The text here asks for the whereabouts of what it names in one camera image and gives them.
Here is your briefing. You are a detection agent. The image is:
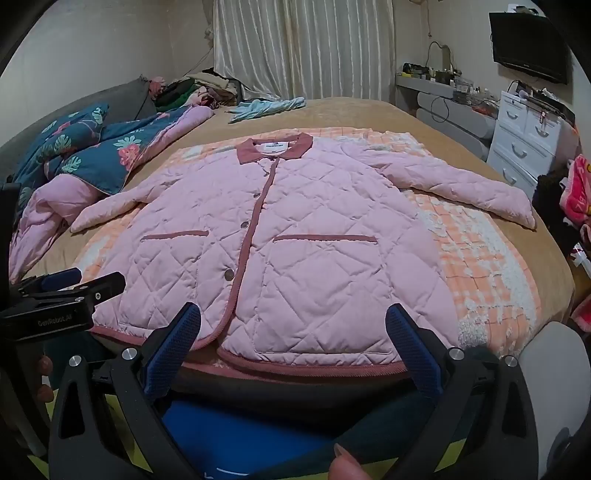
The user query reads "black set-top box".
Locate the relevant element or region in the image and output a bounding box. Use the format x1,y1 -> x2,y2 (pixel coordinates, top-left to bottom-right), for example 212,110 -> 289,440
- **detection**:
538,90 -> 577,127

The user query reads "black wall television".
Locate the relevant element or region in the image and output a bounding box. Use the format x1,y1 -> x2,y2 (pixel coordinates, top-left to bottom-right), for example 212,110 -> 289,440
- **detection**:
488,11 -> 568,85

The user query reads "pile of mixed clothes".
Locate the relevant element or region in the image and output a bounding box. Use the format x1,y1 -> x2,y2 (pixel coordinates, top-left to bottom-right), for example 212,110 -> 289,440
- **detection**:
148,68 -> 241,112

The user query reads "black cloth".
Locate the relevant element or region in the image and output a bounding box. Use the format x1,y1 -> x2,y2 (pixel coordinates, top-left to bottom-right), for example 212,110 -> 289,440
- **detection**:
532,168 -> 578,259

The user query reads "yellow-green cloth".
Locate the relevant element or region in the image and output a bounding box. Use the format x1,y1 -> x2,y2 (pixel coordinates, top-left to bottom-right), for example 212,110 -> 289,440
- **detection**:
25,443 -> 54,480

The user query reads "orange checked bear blanket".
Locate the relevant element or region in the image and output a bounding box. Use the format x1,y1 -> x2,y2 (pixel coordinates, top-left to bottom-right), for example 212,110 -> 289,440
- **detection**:
69,127 -> 543,370

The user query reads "white drawer cabinet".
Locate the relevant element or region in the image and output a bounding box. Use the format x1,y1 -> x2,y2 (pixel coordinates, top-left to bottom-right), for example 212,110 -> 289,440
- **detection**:
487,90 -> 578,188

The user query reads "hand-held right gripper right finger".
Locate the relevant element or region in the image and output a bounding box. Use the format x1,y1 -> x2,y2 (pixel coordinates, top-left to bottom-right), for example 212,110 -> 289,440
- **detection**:
385,302 -> 539,480

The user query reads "person's blue clothing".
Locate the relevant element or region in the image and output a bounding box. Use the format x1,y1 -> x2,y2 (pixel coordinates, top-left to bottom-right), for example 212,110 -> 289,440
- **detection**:
161,399 -> 338,480

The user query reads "grey pillow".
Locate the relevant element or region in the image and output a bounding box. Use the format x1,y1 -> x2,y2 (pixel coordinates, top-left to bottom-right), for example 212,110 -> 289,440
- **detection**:
0,78 -> 158,185

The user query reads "grey bed frame corner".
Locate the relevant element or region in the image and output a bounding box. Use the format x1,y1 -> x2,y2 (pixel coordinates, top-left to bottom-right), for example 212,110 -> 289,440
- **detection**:
519,320 -> 589,467

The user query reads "pink quilted jacket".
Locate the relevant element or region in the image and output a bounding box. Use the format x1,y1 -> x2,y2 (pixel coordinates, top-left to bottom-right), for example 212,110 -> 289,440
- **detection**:
69,133 -> 537,376

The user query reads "grey rounded dressing table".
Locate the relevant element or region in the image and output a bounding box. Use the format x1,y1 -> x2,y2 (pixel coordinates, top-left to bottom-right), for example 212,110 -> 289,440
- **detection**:
394,74 -> 499,160

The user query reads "white striped curtain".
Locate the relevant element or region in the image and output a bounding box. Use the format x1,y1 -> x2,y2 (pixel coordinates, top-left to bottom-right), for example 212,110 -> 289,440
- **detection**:
213,0 -> 397,100

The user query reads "clutter of small bottles and boxes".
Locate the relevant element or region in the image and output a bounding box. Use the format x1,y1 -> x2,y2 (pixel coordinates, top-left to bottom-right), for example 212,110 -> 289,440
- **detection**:
402,62 -> 502,114

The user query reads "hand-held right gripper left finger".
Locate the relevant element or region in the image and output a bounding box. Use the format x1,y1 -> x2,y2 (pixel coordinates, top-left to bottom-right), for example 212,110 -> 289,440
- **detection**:
48,302 -> 202,480

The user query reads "bed with tan bedspread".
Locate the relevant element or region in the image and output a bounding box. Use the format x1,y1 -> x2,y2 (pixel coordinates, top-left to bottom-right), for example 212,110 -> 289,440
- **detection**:
9,95 -> 575,361

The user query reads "light blue garment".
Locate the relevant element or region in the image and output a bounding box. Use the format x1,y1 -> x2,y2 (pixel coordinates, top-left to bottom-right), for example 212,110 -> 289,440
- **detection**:
228,96 -> 306,124

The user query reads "person's right hand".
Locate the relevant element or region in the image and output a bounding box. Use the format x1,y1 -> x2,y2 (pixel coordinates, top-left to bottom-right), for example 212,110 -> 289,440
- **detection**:
329,443 -> 376,480

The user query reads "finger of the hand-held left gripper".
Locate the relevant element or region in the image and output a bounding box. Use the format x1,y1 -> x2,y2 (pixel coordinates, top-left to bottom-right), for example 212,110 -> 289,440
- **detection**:
65,271 -> 127,315
11,267 -> 82,298

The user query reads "pink and red cloth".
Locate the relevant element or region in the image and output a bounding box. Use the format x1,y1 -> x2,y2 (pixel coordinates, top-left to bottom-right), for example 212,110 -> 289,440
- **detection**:
558,154 -> 591,227

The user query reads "blue floral quilt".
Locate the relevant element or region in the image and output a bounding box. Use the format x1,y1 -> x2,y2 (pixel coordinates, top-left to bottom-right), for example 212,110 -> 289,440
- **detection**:
9,105 -> 215,282

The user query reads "person's left hand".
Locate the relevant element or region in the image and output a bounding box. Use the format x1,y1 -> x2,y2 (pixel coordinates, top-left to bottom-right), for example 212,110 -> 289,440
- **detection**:
38,354 -> 55,405

